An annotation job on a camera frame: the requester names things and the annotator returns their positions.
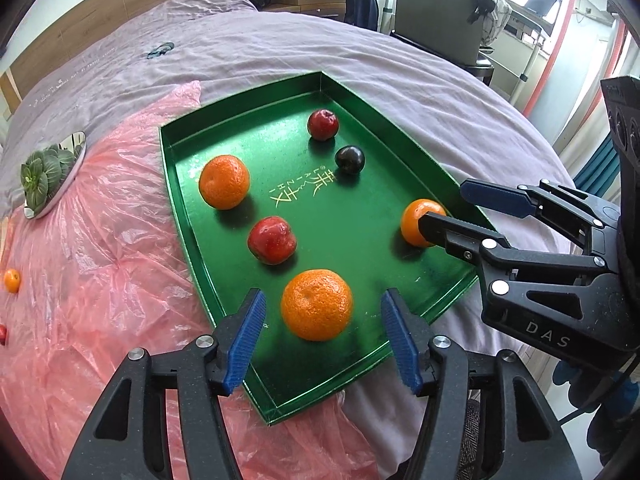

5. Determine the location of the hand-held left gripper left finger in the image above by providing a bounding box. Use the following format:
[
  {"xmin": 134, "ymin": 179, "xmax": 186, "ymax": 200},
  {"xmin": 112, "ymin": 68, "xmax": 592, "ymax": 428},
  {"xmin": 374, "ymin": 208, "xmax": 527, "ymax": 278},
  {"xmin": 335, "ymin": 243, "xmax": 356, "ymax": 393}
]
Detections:
[{"xmin": 60, "ymin": 288, "xmax": 267, "ymax": 480}]

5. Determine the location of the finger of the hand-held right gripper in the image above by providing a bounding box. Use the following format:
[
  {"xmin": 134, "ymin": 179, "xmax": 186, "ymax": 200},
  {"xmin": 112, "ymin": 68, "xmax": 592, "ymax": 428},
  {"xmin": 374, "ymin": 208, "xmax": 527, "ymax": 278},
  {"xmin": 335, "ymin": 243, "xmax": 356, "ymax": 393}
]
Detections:
[
  {"xmin": 459, "ymin": 178, "xmax": 622, "ymax": 251},
  {"xmin": 418, "ymin": 211, "xmax": 619, "ymax": 287}
]

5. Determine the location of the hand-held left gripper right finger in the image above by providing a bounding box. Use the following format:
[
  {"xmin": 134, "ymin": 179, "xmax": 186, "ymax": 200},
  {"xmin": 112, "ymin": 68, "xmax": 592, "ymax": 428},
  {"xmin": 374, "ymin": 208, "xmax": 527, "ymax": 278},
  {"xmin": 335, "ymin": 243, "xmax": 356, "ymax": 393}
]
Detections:
[{"xmin": 380, "ymin": 288, "xmax": 583, "ymax": 480}]

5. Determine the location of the green rectangular tray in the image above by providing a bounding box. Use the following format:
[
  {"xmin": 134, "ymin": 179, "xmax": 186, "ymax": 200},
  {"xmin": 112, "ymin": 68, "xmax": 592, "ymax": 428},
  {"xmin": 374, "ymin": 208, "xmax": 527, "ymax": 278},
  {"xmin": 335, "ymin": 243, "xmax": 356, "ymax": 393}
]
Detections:
[{"xmin": 159, "ymin": 71, "xmax": 493, "ymax": 427}]

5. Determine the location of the red apple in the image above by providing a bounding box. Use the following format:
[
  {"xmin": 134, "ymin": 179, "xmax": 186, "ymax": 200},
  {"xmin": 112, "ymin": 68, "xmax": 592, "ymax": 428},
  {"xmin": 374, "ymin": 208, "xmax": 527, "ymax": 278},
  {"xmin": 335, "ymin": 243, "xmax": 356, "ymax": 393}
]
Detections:
[{"xmin": 247, "ymin": 216, "xmax": 298, "ymax": 265}]

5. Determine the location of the dark purple plum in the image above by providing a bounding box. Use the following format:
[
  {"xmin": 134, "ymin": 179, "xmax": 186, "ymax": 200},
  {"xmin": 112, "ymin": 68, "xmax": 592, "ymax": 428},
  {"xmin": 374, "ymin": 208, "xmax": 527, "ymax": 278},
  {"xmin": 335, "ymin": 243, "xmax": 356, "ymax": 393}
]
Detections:
[{"xmin": 334, "ymin": 145, "xmax": 366, "ymax": 175}]

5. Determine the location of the blue rounded object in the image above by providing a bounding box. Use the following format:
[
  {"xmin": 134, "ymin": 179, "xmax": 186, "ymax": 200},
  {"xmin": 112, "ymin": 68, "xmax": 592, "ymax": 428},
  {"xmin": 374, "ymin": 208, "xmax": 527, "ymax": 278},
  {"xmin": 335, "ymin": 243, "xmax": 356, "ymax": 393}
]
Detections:
[{"xmin": 552, "ymin": 360, "xmax": 636, "ymax": 421}]

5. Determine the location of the teal curtain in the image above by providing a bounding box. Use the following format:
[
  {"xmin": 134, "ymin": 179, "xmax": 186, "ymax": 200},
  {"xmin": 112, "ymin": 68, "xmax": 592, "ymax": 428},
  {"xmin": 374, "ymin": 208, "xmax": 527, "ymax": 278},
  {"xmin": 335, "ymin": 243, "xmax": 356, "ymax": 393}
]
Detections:
[{"xmin": 572, "ymin": 135, "xmax": 621, "ymax": 206}]

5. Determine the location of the pink plastic sheet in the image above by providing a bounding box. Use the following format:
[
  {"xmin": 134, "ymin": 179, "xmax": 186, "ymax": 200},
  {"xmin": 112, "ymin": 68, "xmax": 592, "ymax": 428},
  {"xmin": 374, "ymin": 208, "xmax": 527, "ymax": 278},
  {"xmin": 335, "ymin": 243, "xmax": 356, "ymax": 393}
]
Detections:
[{"xmin": 0, "ymin": 80, "xmax": 381, "ymax": 480}]

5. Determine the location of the white desk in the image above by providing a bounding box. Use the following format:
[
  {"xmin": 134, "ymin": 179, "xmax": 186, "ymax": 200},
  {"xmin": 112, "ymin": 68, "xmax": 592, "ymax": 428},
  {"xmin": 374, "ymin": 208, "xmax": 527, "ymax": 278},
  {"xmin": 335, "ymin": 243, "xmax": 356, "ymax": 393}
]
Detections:
[{"xmin": 480, "ymin": 5, "xmax": 561, "ymax": 106}]

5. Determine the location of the patterned garment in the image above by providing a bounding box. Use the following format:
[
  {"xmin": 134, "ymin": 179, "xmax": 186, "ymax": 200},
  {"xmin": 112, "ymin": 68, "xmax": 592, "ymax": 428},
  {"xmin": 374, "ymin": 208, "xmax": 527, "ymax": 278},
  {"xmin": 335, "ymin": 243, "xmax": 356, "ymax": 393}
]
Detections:
[{"xmin": 467, "ymin": 0, "xmax": 512, "ymax": 48}]

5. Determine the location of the grey chair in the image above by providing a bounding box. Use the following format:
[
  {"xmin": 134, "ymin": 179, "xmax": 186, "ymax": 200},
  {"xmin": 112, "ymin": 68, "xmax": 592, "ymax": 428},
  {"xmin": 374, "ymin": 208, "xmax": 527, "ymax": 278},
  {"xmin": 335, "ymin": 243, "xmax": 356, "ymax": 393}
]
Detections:
[{"xmin": 390, "ymin": 0, "xmax": 511, "ymax": 68}]

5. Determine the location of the red hoop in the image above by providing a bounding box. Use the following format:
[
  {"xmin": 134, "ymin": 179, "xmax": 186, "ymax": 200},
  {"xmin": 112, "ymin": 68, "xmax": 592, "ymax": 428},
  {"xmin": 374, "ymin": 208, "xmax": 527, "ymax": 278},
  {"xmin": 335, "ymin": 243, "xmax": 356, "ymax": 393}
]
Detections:
[{"xmin": 520, "ymin": 0, "xmax": 631, "ymax": 121}]

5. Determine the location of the navy shopping bag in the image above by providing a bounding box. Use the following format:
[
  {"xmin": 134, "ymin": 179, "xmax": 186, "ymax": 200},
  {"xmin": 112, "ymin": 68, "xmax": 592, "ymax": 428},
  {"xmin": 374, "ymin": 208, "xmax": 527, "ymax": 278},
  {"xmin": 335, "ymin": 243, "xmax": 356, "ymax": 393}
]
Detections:
[{"xmin": 342, "ymin": 0, "xmax": 381, "ymax": 28}]

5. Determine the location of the green bok choy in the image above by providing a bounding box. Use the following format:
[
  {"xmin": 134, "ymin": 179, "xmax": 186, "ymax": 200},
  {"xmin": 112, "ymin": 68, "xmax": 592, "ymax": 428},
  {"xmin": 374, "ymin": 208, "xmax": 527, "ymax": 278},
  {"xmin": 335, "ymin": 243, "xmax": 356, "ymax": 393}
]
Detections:
[{"xmin": 20, "ymin": 144, "xmax": 78, "ymax": 210}]

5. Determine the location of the white round plate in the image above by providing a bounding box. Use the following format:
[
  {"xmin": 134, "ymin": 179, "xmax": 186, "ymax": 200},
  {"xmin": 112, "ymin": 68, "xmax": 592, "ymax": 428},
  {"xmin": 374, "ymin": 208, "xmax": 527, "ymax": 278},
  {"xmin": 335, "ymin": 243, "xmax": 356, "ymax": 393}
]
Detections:
[{"xmin": 22, "ymin": 130, "xmax": 87, "ymax": 219}]

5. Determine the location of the wooden headboard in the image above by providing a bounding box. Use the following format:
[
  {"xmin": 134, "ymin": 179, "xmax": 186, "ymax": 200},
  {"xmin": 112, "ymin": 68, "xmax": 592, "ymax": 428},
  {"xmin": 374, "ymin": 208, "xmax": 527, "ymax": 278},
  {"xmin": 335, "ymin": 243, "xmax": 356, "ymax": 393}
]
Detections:
[{"xmin": 0, "ymin": 0, "xmax": 211, "ymax": 121}]

